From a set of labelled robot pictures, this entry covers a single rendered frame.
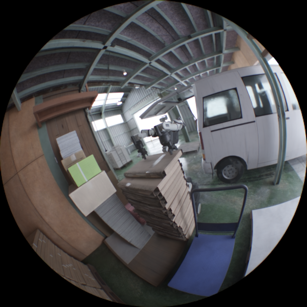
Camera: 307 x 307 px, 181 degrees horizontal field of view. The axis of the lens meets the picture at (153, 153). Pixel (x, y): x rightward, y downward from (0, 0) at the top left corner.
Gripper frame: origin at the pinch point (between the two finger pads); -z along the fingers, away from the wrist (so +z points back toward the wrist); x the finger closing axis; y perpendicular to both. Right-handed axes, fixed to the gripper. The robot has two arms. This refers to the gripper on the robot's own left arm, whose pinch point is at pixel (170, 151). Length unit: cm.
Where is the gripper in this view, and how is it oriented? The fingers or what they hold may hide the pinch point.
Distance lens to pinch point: 87.5
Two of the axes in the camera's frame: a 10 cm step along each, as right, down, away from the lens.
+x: -7.5, 1.6, 6.5
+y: -5.4, 4.2, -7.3
